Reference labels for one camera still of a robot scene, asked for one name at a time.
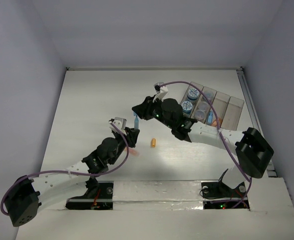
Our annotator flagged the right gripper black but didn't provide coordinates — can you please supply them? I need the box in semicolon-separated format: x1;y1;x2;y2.
132;94;174;129

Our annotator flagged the blue marker pen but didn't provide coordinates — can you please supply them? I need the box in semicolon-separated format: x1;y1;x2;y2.
133;112;139;130

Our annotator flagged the orange marker pen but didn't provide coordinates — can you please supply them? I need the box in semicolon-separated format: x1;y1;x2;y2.
129;148;140;157

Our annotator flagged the small orange cap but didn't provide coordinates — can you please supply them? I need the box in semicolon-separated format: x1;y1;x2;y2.
151;138;156;148

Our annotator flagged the blue lid round jar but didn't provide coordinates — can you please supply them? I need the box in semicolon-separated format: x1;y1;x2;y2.
181;100;193;115
186;87;200;102

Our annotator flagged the clear jar of clips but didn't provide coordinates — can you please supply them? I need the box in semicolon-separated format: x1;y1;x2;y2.
197;101;210;112
203;90;215;101
194;110;206;121

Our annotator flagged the blue marker cap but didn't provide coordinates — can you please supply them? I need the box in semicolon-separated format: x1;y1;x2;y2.
206;111;213;125

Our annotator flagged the orange marker cap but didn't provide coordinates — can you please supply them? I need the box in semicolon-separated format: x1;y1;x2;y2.
211;118;222;127

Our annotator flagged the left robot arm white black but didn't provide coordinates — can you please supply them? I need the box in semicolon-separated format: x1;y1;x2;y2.
1;125;140;227

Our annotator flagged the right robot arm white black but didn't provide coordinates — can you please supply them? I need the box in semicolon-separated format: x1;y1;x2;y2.
132;96;274;196

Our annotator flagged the clear four-compartment organizer tray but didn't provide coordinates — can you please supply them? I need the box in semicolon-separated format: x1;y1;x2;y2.
180;82;244;131

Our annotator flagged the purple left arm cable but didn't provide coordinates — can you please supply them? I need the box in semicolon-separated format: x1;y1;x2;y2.
0;123;130;216

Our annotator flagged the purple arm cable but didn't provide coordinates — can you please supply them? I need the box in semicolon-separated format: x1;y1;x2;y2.
0;123;130;216
154;80;252;210

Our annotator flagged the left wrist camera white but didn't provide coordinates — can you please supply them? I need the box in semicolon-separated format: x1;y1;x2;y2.
109;117;127;133

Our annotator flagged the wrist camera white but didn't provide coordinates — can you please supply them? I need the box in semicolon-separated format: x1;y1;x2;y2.
109;117;127;133
153;82;168;102

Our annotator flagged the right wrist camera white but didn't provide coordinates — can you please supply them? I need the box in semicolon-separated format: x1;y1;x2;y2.
153;82;168;102

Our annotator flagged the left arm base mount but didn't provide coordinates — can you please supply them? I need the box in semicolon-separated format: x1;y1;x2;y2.
65;178;114;211

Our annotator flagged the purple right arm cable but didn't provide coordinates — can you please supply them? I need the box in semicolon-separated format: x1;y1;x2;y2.
154;80;252;210

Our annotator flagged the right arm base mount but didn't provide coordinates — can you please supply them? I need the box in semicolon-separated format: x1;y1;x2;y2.
199;170;250;210

